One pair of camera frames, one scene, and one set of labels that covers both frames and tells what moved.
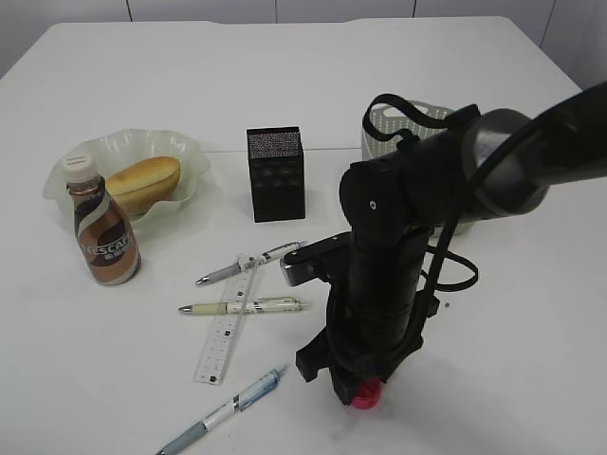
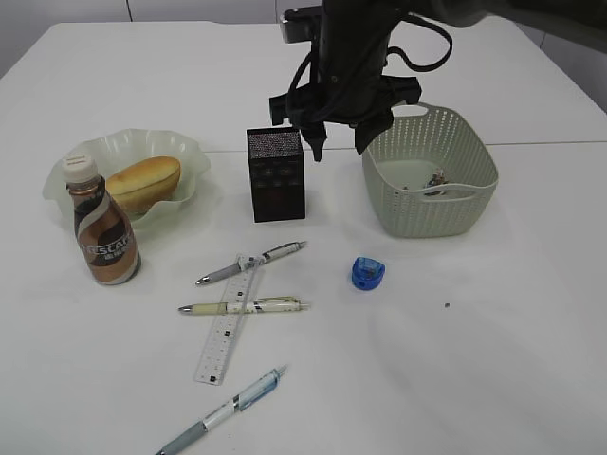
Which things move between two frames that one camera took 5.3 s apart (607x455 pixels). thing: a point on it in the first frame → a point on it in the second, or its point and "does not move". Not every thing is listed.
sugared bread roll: x=143 y=182 does not move
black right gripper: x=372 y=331 → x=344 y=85
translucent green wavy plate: x=121 y=149 does not move
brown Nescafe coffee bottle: x=104 y=231 does not move
